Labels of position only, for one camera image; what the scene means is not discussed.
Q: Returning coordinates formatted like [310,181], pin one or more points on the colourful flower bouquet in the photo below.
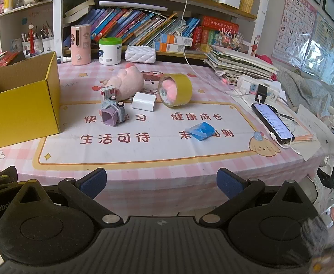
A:
[228,40]

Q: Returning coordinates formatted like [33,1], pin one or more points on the stack of paper booklets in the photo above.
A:
[241,62]

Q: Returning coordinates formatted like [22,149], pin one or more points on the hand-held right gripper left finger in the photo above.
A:
[94,182]

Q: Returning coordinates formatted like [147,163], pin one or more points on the purple toy camera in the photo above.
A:
[112,114]

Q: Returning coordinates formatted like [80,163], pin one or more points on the pink printed tablecloth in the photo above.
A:
[155,154]

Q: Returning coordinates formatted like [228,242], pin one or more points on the small reindeer figurine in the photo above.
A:
[253,49]

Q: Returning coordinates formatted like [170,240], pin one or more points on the white charger cube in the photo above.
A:
[144,101]

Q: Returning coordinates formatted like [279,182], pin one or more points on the white jar green lid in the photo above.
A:
[110,52]

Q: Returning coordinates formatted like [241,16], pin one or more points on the white yellow cup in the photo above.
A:
[9,1]

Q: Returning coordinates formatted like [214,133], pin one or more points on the pink humidifier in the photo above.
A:
[80,44]

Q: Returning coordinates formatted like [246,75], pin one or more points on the red tassel ornament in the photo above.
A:
[33,41]

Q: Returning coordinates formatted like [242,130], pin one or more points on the small white red box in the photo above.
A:
[108,92]

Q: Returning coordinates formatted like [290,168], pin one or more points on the wall chart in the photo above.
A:
[329,42]

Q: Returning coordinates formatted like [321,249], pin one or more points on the alphabet wall poster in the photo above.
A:
[294,25]

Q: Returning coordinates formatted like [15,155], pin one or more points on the thick white paged books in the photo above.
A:
[79,10]

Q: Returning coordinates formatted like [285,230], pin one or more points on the yellow tape roll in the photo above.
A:
[181,90]

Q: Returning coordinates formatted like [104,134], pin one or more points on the white rolled paper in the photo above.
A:
[132,5]

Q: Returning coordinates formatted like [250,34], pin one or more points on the white side shelf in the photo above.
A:
[12,12]

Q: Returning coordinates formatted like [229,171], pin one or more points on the row of colourful books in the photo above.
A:
[132,24]

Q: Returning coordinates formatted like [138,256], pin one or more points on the pink pig plush toy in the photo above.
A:
[127,81]

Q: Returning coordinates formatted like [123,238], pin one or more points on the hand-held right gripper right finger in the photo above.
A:
[229,184]

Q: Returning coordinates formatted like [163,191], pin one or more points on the black smartphone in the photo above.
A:
[272,122]

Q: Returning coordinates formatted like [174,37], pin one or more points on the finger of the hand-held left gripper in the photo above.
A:
[1,178]

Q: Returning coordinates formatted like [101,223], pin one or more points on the white power strip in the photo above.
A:
[265,88]

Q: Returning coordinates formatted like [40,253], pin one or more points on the orange white carton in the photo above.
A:
[167,47]
[175,39]

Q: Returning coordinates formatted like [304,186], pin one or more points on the white paper sheets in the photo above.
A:
[307,137]

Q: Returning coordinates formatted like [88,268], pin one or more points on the red boxed book set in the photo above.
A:
[219,27]

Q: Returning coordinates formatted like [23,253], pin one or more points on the blue plastic packet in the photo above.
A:
[201,130]

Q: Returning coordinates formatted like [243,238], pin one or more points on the yellow cardboard box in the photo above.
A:
[21,111]

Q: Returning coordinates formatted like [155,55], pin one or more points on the white quilted pouch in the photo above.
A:
[140,54]

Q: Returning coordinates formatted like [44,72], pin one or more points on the white pen holder cups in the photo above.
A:
[44,44]

